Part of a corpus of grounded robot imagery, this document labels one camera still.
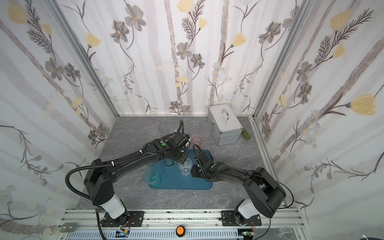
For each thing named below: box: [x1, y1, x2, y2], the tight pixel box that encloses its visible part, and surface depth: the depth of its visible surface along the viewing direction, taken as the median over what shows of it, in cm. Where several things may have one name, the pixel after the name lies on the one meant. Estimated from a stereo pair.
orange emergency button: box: [175, 225, 186, 238], surface depth 65 cm
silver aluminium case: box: [207, 103, 243, 146], surface depth 98 cm
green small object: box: [242, 128, 251, 140], surface depth 109 cm
